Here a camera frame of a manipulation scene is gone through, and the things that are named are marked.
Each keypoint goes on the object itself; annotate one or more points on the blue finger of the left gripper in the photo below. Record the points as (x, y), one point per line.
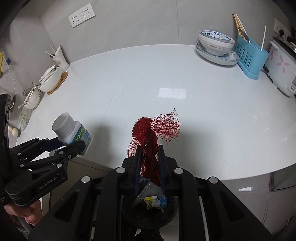
(53, 144)
(70, 151)

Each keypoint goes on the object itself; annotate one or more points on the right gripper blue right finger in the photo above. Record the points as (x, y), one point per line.
(207, 209)

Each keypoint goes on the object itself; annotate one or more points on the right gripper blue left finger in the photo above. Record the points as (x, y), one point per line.
(94, 209)

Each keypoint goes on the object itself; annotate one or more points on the white green pill bottle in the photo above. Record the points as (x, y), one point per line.
(70, 131)

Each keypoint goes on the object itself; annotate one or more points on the yellow white snack wrapper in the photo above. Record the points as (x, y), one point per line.
(151, 202)

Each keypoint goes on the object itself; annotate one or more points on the red mesh net bag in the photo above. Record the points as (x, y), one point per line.
(146, 133)

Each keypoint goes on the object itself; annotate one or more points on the black trash bin with bag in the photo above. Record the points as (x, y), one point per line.
(151, 208)

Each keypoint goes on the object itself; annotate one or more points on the person's left hand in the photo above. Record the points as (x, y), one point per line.
(32, 214)

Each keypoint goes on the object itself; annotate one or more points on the white bowl at left edge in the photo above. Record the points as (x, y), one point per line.
(32, 99)

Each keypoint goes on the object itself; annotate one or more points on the white bowl with glass lid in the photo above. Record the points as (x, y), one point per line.
(50, 79)

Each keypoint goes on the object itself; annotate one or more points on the round wooden coaster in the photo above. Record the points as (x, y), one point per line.
(63, 78)

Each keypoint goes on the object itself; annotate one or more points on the white pointed ceramic cup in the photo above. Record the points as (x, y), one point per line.
(59, 58)

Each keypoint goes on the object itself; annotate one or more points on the blue patterned ceramic plate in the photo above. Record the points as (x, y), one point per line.
(229, 59)

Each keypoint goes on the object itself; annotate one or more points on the blue plastic utensil holder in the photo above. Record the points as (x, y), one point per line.
(251, 57)

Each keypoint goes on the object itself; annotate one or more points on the white floral rice cooker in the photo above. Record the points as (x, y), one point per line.
(280, 66)

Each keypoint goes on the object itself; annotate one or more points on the blue patterned ceramic bowl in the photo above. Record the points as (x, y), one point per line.
(216, 43)

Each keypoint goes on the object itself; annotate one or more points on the metal spoon in holder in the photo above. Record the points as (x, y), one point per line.
(243, 35)

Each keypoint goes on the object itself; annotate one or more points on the white straw in holder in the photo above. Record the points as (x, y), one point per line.
(263, 39)

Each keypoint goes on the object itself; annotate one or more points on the wooden chopsticks in holder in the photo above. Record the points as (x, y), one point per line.
(238, 23)

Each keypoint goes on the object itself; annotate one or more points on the white wall socket left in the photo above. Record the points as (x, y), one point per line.
(75, 19)

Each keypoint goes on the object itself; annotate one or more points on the white wall socket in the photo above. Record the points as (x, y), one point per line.
(75, 19)
(86, 12)

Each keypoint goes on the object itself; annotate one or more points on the white wall socket right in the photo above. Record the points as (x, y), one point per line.
(86, 12)

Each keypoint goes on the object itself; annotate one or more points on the wall socket with black plug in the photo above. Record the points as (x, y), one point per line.
(281, 30)

